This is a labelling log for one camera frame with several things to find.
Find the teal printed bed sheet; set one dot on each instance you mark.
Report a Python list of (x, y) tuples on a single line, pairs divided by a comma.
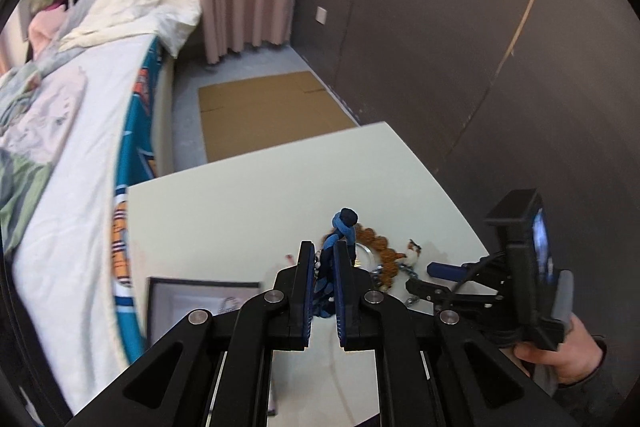
[(142, 117)]

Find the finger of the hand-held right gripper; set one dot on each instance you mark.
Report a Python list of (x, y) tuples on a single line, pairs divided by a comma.
[(445, 270), (425, 291)]

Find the green printed blanket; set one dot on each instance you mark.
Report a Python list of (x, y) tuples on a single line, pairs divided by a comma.
[(20, 192)]

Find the white brown charm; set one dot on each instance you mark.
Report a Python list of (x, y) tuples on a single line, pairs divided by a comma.
[(413, 254)]

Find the white side table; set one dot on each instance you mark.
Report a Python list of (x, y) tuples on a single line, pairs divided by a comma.
[(300, 177)]

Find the person's right hand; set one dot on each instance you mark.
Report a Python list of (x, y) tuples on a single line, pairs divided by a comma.
[(575, 357)]

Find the white printed garment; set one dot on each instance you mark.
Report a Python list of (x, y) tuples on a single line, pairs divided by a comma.
[(50, 107)]

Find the white wall socket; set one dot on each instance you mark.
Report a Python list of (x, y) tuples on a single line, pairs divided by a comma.
[(321, 15)]

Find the pink plush cloth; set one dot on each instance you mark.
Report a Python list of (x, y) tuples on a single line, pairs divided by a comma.
[(45, 27)]

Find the silver bangle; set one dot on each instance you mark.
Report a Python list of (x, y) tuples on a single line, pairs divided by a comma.
[(372, 254)]

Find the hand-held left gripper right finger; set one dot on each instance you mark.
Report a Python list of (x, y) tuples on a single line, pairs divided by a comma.
[(343, 302)]

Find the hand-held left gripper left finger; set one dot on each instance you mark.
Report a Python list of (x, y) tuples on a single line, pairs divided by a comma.
[(306, 297)]

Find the flat brown cardboard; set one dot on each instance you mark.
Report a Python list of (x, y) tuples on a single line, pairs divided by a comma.
[(270, 117)]

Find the person's right forearm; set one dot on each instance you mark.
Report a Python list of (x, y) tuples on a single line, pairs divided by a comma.
[(597, 399)]

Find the black jewelry box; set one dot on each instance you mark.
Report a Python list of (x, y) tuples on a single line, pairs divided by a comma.
[(160, 307)]

